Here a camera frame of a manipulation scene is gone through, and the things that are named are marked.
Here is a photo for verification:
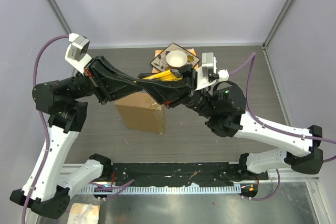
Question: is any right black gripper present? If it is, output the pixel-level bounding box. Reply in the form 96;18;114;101
136;63;218;119

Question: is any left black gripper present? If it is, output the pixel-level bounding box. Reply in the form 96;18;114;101
64;56;143;105

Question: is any yellow utility knife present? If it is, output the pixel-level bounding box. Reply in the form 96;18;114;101
138;69;183;81

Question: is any brown cardboard express box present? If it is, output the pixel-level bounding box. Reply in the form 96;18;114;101
114;92;165;134

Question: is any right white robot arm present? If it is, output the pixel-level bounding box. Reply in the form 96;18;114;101
137;65;323;179

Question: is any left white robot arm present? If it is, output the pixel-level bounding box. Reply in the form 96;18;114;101
10;56;196;219

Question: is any white ceramic bowl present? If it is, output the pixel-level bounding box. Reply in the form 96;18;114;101
166;50;187;69

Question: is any square floral ceramic plate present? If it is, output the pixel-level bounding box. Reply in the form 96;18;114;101
150;42;201;73

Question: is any orange checkered folded cloth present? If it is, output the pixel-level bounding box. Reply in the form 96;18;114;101
152;48;197;73

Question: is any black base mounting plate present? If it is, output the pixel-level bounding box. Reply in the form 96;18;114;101
110;162;269;187

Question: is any white orange paper packet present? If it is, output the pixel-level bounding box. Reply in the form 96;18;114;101
67;203;100;224

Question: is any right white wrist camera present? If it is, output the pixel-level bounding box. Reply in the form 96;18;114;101
195;52;229;91

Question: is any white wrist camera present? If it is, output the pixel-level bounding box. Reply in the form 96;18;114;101
65;33;92;74
195;52;229;91

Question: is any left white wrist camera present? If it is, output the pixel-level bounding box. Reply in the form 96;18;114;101
65;33;92;74

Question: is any white slotted cable duct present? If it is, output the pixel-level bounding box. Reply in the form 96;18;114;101
77;184;241;196

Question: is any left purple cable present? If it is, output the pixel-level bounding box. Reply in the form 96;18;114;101
20;35;135;224

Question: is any aluminium frame rail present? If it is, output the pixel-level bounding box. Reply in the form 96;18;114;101
262;169;320;183

